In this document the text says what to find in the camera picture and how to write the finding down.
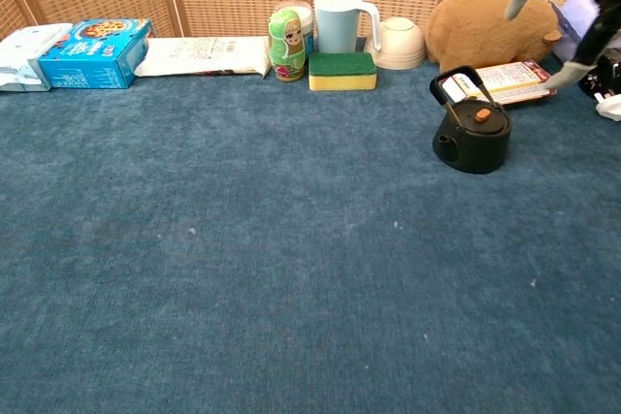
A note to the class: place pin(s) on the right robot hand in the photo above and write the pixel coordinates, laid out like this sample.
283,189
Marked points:
604,21

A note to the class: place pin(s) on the black lid orange knob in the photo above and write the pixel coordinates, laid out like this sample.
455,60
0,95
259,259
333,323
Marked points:
473,120

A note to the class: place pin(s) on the dark teal tablecloth-covered table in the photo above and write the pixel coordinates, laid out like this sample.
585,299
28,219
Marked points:
242,249

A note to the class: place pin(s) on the purple tissue pack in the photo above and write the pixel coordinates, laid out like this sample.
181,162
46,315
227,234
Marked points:
575,16

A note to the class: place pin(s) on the red white snack box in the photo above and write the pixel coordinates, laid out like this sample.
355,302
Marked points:
514,82

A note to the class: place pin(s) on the brown plush capybara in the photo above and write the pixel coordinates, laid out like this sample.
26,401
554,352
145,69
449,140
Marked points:
485,26

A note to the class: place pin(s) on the cream bowl upside down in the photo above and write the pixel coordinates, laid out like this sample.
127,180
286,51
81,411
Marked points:
400,45

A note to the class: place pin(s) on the green yellow sponge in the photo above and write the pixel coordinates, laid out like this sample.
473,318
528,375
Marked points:
342,72

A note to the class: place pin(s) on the green matryoshka doll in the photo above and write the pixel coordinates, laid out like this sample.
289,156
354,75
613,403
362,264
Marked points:
286,50

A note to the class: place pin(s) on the white plastic bag package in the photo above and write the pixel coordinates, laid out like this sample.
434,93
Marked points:
204,55

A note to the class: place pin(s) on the blue cookie box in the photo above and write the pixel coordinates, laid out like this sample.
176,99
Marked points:
87,62

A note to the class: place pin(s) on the white wet wipes pack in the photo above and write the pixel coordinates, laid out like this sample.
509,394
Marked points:
22,55

